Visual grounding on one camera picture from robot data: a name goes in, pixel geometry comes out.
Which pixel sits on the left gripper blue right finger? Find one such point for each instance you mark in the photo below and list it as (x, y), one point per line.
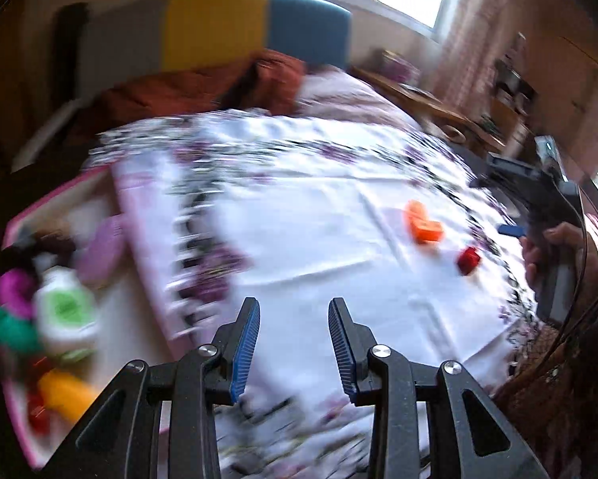
(351, 343)

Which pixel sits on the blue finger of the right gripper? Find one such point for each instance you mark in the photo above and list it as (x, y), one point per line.
(511, 230)

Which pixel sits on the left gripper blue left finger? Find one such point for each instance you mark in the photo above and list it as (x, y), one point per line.
(236, 343)

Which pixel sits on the purple oval patterned case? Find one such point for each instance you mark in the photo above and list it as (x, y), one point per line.
(100, 258)

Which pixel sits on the white green plug-in device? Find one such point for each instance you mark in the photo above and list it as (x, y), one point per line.
(66, 319)

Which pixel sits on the orange curved plastic piece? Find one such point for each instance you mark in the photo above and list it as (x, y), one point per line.
(66, 394)

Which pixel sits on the green plastic scoop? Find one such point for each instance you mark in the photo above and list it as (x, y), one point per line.
(18, 335)

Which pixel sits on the magenta plastic spool cup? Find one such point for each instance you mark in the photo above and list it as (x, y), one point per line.
(17, 290)

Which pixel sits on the person right hand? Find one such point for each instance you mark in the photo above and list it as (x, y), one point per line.
(563, 235)

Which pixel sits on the red small ball toy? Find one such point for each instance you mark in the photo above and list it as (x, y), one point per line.
(468, 260)

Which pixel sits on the orange plastic block toy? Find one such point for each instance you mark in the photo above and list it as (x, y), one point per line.
(421, 228)

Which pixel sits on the white floral embroidered tablecloth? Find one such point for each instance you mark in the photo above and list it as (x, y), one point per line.
(295, 212)

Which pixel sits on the wooden side shelf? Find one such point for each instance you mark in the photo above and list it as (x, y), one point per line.
(433, 116)

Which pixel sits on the pink white shallow tray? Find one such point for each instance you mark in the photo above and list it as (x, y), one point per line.
(130, 300)

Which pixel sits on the purple tin on shelf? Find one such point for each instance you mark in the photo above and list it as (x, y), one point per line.
(395, 67)

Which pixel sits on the mauve bed duvet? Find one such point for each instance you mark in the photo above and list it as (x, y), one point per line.
(331, 93)

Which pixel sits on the rust brown quilted jacket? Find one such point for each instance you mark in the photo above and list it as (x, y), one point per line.
(266, 79)

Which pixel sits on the grey yellow blue headboard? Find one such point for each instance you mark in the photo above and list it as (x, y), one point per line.
(154, 36)

